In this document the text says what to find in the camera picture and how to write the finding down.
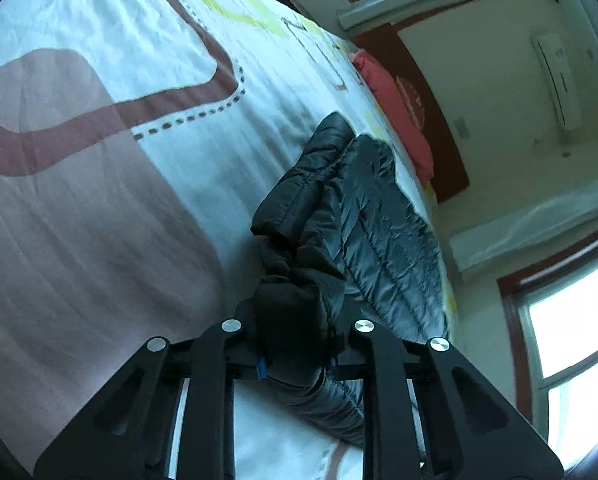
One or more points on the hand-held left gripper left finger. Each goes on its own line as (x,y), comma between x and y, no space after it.
(214,360)

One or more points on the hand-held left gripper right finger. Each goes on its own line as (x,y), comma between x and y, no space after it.
(379,360)

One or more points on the black puffer jacket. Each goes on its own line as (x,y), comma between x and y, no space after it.
(374,225)

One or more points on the white patterned bed sheet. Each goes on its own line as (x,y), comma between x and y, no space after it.
(129,240)

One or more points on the wood framed side window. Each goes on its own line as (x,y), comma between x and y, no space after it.
(569,350)

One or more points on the long white curtain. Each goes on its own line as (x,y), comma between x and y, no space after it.
(539,222)

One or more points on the red pillow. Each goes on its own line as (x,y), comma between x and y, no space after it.
(404,130)

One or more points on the small brown cushion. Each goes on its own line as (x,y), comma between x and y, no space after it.
(411,100)

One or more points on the wall outlet plate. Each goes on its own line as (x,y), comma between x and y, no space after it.
(463,126)

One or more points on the white wall air conditioner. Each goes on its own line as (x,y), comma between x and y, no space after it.
(558,80)

